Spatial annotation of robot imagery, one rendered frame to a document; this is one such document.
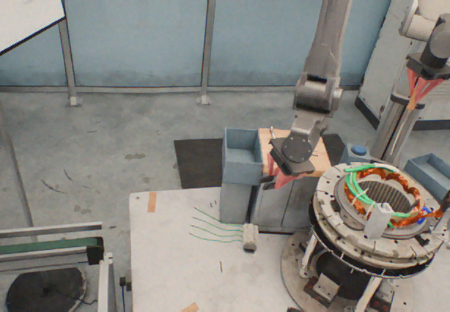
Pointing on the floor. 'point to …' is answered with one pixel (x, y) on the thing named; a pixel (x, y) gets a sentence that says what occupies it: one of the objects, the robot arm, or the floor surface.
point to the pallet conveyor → (56, 255)
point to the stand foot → (47, 304)
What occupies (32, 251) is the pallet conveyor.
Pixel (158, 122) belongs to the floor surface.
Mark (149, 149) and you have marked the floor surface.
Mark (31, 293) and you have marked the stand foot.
